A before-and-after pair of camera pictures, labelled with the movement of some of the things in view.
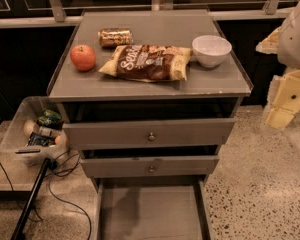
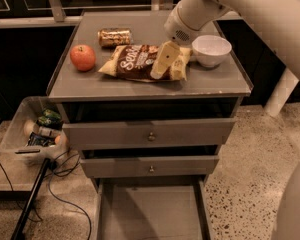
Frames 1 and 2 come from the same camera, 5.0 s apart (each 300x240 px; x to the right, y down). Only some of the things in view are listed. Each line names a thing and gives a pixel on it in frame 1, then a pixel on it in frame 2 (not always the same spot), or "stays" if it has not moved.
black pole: x=33 y=200 stays
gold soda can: x=115 y=37 stays
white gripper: x=295 y=40 → x=175 y=29
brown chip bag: x=142 y=63 stays
